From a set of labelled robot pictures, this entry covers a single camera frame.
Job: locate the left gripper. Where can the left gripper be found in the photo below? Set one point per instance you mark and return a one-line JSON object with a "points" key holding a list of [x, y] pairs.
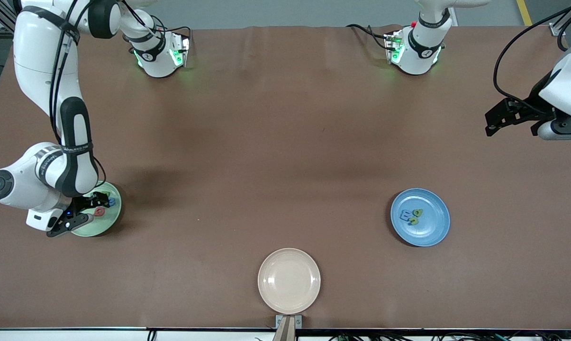
{"points": [[531, 105]]}

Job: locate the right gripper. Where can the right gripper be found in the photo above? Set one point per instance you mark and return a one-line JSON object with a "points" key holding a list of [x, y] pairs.
{"points": [[86, 201]]}

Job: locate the pink foam letter Q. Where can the pink foam letter Q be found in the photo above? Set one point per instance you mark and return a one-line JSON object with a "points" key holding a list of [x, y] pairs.
{"points": [[97, 213]]}

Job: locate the blue foam letter C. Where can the blue foam letter C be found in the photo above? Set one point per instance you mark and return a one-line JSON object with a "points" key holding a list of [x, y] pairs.
{"points": [[113, 203]]}

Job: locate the green foam letter n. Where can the green foam letter n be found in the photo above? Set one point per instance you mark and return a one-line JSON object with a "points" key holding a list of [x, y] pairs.
{"points": [[412, 221]]}

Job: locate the blue foam letter m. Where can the blue foam letter m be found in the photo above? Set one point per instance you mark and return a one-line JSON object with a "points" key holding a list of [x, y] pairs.
{"points": [[405, 215]]}

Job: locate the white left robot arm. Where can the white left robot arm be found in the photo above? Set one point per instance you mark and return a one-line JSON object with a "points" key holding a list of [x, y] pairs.
{"points": [[418, 52]]}

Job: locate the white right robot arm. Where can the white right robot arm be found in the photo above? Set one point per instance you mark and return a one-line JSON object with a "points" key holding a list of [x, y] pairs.
{"points": [[43, 47]]}

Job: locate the green plate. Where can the green plate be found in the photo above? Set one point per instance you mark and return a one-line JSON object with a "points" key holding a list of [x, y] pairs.
{"points": [[98, 227]]}

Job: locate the blue plate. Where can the blue plate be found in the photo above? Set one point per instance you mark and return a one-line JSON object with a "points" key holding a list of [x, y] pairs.
{"points": [[432, 232]]}

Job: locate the beige plate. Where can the beige plate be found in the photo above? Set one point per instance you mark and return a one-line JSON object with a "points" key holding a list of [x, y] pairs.
{"points": [[289, 281]]}

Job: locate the brown table cover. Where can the brown table cover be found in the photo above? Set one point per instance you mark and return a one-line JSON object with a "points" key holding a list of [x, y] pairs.
{"points": [[361, 284]]}

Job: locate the table edge rail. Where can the table edge rail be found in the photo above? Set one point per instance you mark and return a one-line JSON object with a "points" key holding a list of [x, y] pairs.
{"points": [[124, 334]]}

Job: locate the metal table edge bracket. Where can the metal table edge bracket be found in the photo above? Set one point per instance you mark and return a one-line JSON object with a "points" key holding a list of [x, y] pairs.
{"points": [[288, 327]]}

